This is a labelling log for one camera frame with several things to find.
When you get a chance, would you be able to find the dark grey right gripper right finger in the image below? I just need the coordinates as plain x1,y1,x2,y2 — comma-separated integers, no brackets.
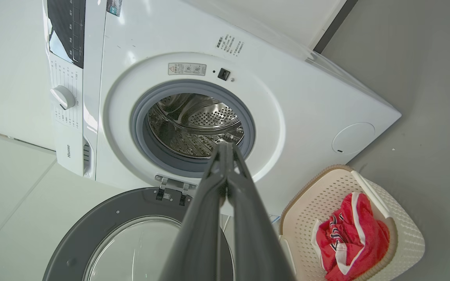
226,143,296,281

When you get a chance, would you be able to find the black washer display panel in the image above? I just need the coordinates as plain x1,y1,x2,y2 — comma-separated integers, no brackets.
46,0,86,69

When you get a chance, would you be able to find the red and white garment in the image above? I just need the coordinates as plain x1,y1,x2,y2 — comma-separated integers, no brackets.
312,192,390,281

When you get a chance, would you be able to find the white detergent drawer with logo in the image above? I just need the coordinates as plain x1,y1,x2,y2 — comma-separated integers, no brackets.
55,133,96,178

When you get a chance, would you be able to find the grey round washer door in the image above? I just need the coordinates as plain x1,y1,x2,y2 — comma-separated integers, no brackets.
42,187,235,281

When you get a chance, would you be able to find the metal door hinge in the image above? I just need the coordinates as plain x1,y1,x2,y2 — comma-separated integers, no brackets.
155,175,196,206

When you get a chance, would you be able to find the beige perforated laundry basket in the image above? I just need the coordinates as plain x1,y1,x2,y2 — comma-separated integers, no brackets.
279,164,425,281

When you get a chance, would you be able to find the small dark label sticker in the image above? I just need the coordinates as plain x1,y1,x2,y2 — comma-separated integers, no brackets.
106,0,123,17

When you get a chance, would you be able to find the steel perforated washer drum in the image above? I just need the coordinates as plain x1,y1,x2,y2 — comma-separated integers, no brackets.
147,93,245,160

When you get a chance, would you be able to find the round white filter cover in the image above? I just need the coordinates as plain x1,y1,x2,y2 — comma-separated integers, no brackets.
332,122,376,155

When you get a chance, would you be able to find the grey warning sticker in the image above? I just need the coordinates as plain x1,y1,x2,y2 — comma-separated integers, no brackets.
168,63,207,76

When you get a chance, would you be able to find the white round program dial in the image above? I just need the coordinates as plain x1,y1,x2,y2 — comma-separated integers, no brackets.
50,85,76,110

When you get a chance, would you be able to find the white front-load washing machine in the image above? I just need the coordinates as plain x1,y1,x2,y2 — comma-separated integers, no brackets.
42,0,402,217

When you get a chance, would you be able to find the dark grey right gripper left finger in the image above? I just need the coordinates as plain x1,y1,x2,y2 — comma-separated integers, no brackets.
159,143,227,281

